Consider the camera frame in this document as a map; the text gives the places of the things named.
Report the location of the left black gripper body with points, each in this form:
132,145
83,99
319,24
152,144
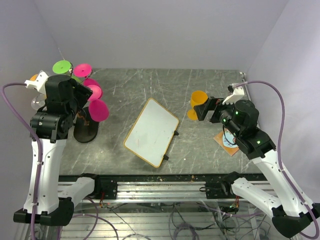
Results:
82,93

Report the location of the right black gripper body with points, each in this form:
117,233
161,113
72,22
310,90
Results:
225,110

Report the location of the orange wine glass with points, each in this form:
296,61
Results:
35,77
198,97

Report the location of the pink wine glass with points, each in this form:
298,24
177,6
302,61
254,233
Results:
84,70
97,108

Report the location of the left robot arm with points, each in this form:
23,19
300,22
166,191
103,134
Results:
49,129

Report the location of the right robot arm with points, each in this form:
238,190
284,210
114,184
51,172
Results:
290,210

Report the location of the green wine glass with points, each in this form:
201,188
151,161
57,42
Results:
64,67

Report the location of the black wine glass rack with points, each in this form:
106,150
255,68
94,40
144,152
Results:
85,129

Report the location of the clear wine glass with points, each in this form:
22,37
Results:
38,101

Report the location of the orange wine glass on rack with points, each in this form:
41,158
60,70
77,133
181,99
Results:
35,77

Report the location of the orange framed whiteboard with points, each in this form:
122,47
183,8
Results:
152,132

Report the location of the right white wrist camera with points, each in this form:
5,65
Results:
236,93

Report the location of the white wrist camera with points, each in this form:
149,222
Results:
236,93
36,80

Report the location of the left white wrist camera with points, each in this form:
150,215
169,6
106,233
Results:
36,80

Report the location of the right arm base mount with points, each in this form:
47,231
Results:
220,187

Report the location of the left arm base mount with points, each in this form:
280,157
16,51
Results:
104,188

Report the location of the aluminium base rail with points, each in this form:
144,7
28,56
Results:
143,192

